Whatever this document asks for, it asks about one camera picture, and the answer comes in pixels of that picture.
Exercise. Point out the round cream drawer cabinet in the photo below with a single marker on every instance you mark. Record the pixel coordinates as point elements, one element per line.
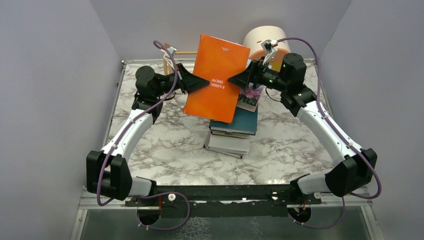
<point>254,39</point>

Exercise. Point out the white rose Designer Fate book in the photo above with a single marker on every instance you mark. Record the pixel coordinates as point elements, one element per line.
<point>248,99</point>

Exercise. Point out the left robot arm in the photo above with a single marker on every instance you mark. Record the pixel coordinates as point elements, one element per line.
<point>107,171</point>

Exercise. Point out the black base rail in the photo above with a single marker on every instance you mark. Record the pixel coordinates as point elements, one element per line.
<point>221,201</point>

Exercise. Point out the orange Fashion Show book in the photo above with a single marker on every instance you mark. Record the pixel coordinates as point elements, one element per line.
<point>216,61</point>

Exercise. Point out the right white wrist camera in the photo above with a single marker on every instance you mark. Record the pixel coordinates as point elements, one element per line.
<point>270,48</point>

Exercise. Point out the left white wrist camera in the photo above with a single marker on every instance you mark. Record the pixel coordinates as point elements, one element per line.
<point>168,58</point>

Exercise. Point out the bottom grey white book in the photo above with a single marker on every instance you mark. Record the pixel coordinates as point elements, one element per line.
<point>232,146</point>

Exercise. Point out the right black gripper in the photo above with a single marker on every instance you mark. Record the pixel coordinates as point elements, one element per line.
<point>252,73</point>

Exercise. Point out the teal Humor book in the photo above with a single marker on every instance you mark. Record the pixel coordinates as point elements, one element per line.
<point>244,122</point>

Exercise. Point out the grey book with plant cover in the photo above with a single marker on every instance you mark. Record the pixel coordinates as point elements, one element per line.
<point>229,134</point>

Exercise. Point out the wooden book rack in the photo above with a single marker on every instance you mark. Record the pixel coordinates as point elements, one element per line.
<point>166,45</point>

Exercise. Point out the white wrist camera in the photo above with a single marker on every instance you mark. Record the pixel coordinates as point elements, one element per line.
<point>168,58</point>
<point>270,48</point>

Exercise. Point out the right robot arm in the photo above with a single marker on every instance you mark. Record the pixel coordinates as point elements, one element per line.
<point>354,165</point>

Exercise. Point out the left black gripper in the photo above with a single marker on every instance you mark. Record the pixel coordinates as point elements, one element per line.
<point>187,82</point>

